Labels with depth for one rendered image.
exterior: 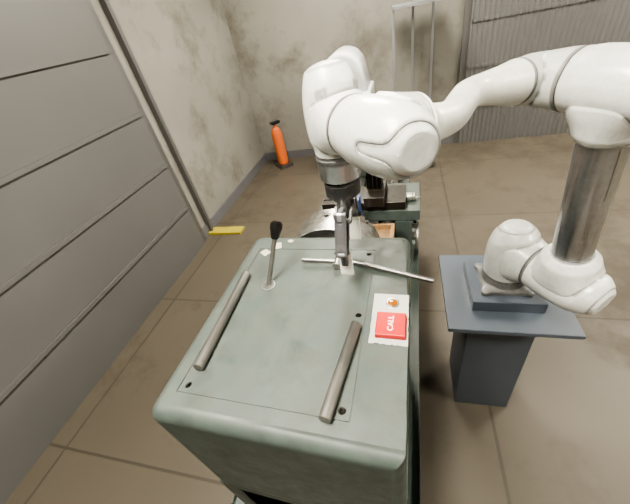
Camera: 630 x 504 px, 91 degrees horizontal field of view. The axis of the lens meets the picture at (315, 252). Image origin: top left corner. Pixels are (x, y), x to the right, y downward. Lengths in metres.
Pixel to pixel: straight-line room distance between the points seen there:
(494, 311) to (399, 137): 1.08
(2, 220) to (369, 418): 2.20
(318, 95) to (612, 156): 0.66
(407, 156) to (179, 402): 0.59
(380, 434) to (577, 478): 1.52
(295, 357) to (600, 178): 0.80
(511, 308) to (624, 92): 0.82
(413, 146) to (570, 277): 0.83
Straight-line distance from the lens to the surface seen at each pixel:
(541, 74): 0.92
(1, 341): 2.45
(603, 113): 0.88
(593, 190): 1.00
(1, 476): 2.69
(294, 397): 0.62
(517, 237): 1.26
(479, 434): 1.97
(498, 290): 1.40
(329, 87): 0.57
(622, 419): 2.24
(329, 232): 1.00
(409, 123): 0.43
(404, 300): 0.72
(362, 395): 0.60
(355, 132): 0.46
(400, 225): 1.68
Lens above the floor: 1.79
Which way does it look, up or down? 37 degrees down
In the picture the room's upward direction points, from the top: 13 degrees counter-clockwise
